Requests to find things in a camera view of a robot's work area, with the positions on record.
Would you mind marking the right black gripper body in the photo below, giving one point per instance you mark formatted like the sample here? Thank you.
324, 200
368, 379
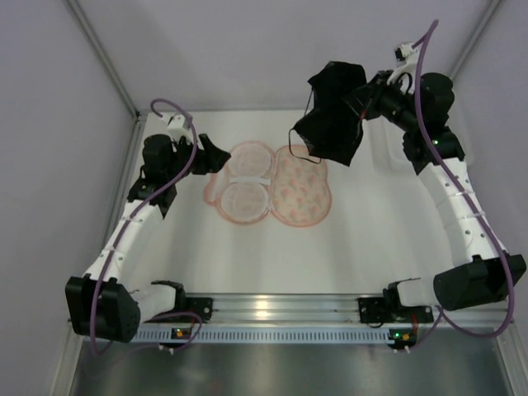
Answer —
365, 96

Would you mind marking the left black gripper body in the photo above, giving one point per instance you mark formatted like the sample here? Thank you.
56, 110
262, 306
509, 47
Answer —
202, 154

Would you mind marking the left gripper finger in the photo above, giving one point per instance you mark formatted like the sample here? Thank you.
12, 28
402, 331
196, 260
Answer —
211, 154
204, 165

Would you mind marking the black bra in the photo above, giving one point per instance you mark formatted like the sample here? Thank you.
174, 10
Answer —
331, 130

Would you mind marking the peach floral mesh laundry bag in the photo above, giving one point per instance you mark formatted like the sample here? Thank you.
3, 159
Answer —
258, 181

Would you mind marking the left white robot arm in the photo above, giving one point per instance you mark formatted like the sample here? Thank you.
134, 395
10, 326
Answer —
99, 303

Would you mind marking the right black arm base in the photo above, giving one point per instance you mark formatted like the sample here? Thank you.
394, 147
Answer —
376, 311

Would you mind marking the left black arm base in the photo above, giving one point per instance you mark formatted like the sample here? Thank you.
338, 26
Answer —
202, 306

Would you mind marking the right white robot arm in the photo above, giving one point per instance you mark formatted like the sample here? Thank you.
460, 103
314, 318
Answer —
481, 270

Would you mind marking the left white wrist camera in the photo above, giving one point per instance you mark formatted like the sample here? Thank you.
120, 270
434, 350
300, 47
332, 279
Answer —
177, 126

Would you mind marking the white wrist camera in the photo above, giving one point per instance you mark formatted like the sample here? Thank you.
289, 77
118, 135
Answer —
406, 55
177, 126

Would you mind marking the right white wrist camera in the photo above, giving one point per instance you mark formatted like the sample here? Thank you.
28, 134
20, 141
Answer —
406, 55

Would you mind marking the left aluminium frame post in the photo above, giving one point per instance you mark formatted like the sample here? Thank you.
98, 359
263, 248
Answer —
87, 29

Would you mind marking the aluminium frame post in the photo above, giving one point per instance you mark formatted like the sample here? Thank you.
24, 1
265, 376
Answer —
87, 29
471, 40

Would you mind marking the right aluminium frame post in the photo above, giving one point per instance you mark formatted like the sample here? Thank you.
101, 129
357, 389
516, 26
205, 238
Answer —
471, 40

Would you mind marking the aluminium mounting rail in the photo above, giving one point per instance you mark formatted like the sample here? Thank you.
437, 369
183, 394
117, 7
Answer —
240, 308

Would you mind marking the white slotted cable duct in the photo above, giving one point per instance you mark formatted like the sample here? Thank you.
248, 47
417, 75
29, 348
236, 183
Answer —
209, 334

